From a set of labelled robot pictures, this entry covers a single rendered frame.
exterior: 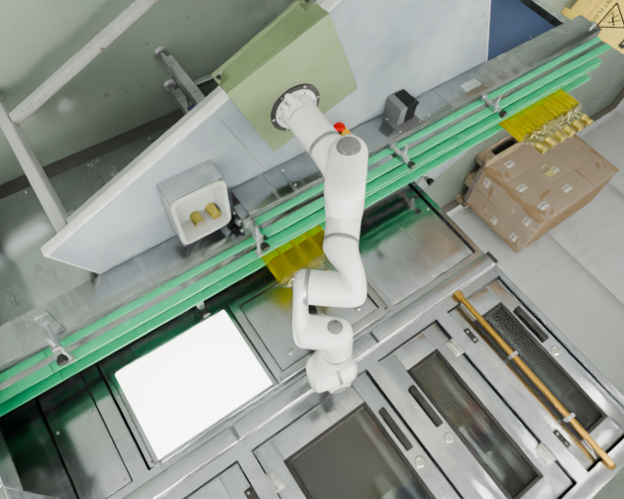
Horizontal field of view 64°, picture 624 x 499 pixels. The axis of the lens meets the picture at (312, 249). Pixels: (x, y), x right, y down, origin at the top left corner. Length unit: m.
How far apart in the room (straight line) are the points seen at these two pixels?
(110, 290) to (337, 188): 0.84
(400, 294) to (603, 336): 4.16
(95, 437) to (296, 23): 1.33
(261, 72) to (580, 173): 4.80
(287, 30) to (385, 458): 1.27
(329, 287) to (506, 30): 1.66
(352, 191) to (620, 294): 5.23
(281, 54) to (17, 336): 1.10
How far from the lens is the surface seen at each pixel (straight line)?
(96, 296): 1.67
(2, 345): 1.71
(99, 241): 1.57
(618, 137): 7.64
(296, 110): 1.36
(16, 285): 2.04
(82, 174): 2.23
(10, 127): 1.91
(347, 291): 1.14
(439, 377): 1.79
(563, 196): 5.51
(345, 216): 1.15
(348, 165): 1.15
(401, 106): 1.85
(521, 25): 2.57
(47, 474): 1.78
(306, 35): 1.29
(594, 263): 6.22
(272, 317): 1.74
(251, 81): 1.29
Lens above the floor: 1.68
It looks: 23 degrees down
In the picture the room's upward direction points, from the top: 142 degrees clockwise
